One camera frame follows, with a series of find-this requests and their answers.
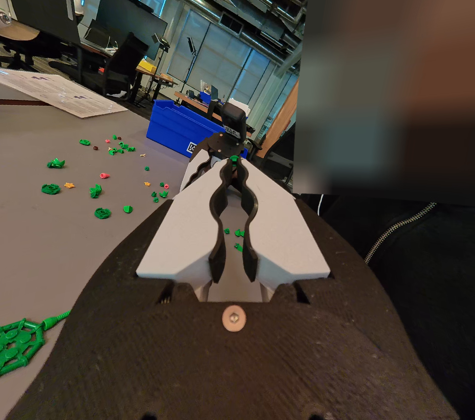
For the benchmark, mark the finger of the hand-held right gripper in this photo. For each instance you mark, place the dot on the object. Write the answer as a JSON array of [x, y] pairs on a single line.
[[216, 163], [191, 175]]

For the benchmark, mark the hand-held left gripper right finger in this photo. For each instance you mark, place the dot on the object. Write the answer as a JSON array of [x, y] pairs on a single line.
[[289, 238]]

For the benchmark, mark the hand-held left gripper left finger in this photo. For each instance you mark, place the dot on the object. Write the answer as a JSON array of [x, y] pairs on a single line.
[[178, 238]]

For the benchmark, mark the white paper stack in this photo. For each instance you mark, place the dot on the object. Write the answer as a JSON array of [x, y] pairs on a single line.
[[239, 104]]

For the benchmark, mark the blue storage bin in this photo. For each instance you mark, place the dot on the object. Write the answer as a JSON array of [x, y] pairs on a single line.
[[174, 127], [206, 95]]

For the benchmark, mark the black office chair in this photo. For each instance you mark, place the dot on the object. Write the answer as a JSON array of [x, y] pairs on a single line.
[[276, 156], [22, 54], [124, 64]]

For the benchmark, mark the black tripod light stand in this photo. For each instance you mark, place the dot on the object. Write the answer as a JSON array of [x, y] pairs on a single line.
[[160, 41], [191, 47]]

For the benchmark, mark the yellow box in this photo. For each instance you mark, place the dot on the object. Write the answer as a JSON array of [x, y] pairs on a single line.
[[147, 66]]

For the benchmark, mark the laminated paper sheet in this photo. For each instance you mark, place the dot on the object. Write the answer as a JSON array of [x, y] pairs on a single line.
[[59, 92]]

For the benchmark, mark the large black monitor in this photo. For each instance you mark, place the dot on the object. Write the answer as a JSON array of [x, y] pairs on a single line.
[[130, 19]]

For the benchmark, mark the open laptop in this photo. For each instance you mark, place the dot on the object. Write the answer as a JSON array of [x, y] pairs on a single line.
[[97, 34]]

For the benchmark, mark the green web piece with stem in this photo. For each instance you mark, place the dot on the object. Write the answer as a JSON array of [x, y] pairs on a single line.
[[18, 346]]

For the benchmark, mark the mannequin head with white helmet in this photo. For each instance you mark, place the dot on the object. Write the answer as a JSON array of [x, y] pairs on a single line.
[[77, 3]]

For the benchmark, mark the white book stand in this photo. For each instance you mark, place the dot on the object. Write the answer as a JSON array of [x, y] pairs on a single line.
[[15, 28]]

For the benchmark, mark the wooden post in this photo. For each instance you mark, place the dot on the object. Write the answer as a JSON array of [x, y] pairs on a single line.
[[282, 119]]

